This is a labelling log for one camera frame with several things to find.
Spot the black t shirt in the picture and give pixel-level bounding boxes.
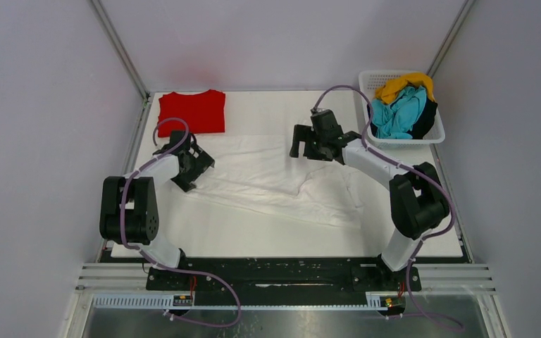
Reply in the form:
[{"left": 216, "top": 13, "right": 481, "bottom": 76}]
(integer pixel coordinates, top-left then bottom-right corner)
[{"left": 408, "top": 99, "right": 438, "bottom": 139}]

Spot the white slotted cable duct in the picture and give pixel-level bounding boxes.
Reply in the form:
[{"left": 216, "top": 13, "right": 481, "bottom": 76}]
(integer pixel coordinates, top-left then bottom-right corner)
[{"left": 93, "top": 291, "right": 404, "bottom": 312}]

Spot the teal t shirt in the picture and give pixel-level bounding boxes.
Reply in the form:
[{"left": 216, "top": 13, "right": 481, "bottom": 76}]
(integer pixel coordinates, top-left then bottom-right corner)
[{"left": 370, "top": 87, "right": 427, "bottom": 139}]

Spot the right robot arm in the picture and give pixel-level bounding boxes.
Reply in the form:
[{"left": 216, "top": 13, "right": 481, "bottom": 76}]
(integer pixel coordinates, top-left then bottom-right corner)
[{"left": 290, "top": 108, "right": 453, "bottom": 290}]

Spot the yellow t shirt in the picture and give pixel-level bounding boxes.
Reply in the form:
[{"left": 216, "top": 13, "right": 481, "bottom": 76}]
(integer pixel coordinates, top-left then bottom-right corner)
[{"left": 374, "top": 72, "right": 437, "bottom": 104}]

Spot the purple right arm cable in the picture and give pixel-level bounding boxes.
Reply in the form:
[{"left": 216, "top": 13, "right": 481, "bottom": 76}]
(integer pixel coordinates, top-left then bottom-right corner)
[{"left": 311, "top": 84, "right": 466, "bottom": 333}]

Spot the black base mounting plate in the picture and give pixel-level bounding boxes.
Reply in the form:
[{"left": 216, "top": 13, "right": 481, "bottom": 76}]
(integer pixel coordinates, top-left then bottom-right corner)
[{"left": 100, "top": 249, "right": 468, "bottom": 309}]

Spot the white plastic laundry basket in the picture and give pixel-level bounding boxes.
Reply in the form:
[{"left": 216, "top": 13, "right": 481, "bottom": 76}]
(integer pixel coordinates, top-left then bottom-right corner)
[{"left": 359, "top": 70, "right": 445, "bottom": 149}]

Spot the red folded t shirt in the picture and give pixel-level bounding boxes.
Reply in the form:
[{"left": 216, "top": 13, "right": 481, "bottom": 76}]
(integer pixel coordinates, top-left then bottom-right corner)
[{"left": 158, "top": 89, "right": 226, "bottom": 134}]

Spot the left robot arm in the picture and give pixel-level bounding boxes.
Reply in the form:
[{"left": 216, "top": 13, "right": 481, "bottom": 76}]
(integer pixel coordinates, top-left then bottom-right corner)
[{"left": 99, "top": 131, "right": 215, "bottom": 289}]

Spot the white t shirt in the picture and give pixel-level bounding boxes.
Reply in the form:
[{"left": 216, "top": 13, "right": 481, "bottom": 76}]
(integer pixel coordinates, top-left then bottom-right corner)
[{"left": 188, "top": 134, "right": 361, "bottom": 228}]

